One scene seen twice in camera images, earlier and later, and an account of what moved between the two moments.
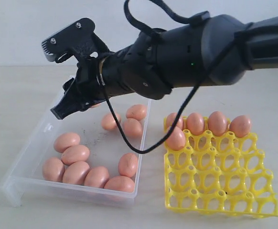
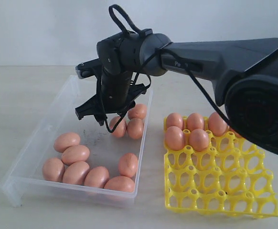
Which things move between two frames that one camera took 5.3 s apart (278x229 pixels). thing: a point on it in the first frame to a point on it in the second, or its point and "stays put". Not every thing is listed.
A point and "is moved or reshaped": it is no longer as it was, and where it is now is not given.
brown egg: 75,172 stays put
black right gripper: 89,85 to 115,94
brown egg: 217,123 stays put
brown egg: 109,122 is moved or reshaped
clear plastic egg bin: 95,154 stays put
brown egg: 138,111 stays put
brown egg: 95,105 is moved or reshaped
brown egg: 128,165 stays put
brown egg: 195,123 stays put
